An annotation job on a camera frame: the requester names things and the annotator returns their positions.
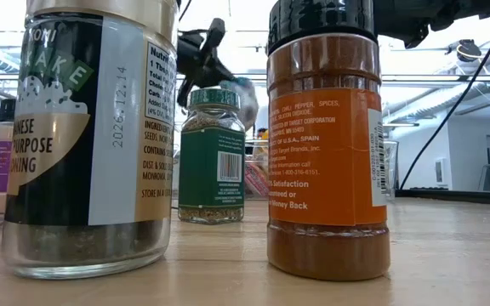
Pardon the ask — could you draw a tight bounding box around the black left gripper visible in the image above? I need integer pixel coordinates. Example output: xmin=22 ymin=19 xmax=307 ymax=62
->
xmin=175 ymin=30 xmax=238 ymax=108

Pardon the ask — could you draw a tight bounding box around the green lid herb jar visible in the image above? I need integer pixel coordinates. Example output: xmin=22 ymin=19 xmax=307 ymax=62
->
xmin=177 ymin=87 xmax=247 ymax=226

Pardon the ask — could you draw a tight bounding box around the black lid chili powder jar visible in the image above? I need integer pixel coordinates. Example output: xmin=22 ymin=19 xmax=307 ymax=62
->
xmin=265 ymin=0 xmax=392 ymax=282

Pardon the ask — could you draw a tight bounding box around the tan lid furikake jar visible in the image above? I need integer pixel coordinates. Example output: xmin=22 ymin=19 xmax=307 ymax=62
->
xmin=0 ymin=0 xmax=178 ymax=281

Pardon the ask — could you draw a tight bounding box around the dark round ceiling fixture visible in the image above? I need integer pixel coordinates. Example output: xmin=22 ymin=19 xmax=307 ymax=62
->
xmin=456 ymin=39 xmax=483 ymax=64

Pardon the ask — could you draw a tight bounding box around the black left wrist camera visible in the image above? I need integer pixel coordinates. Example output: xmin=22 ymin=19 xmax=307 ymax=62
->
xmin=203 ymin=16 xmax=228 ymax=49

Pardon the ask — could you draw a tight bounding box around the black hanging cable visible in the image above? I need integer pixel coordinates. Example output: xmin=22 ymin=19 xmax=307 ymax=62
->
xmin=399 ymin=4 xmax=490 ymax=191

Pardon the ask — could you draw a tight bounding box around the black table frame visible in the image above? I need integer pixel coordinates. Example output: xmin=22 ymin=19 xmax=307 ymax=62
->
xmin=396 ymin=188 xmax=490 ymax=208

